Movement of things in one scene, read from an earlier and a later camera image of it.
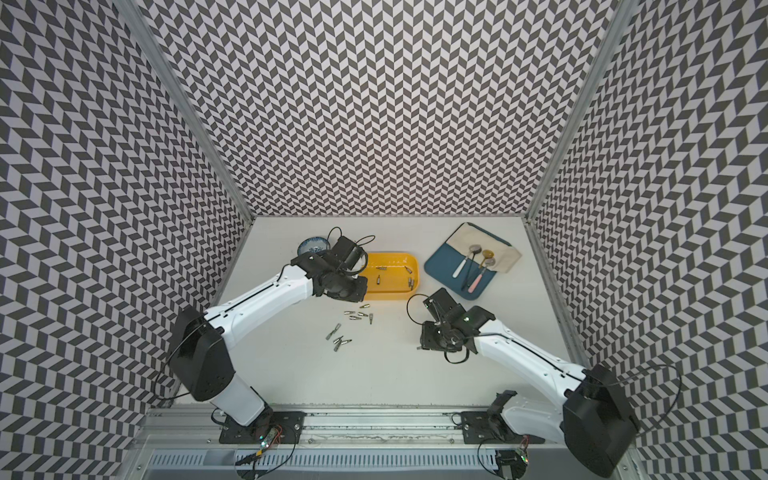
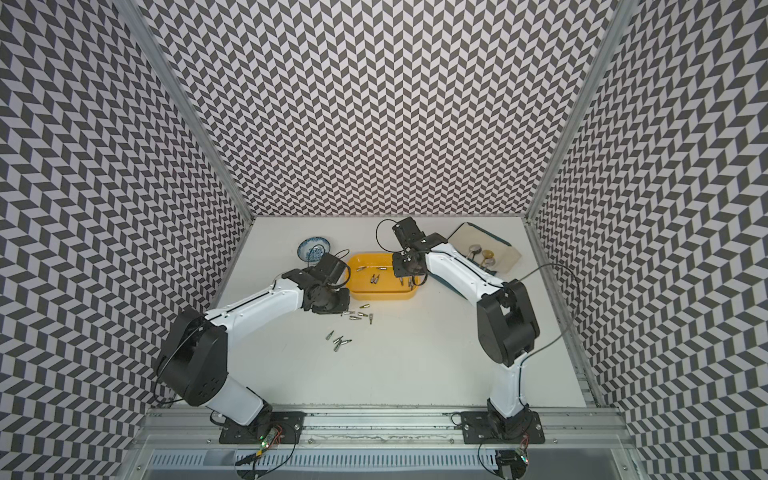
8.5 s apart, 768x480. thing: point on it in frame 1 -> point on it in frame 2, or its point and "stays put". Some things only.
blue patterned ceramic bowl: x=312 y=245 stays put
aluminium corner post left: x=147 y=35 stays put
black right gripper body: x=436 y=338 -> x=403 y=265
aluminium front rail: x=176 y=426 stays put
